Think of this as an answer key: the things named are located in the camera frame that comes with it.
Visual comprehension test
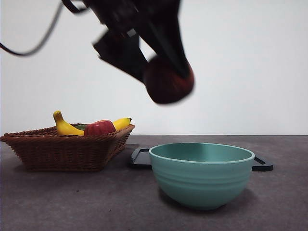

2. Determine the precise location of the dark rectangular tray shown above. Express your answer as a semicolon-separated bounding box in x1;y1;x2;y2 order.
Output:
131;147;274;172

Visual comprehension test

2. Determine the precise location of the yellow banana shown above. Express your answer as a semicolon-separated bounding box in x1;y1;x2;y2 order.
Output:
53;110;133;137

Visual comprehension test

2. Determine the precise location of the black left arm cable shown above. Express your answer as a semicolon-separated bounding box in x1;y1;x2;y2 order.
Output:
0;0;64;57

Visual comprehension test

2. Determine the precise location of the brown wicker basket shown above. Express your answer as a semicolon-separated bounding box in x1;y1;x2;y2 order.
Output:
0;124;135;173

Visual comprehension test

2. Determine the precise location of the red apple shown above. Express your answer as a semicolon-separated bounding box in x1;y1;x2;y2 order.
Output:
84;119;116;137

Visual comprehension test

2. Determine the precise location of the teal ceramic bowl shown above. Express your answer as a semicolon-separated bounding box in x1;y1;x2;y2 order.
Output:
148;142;255;210

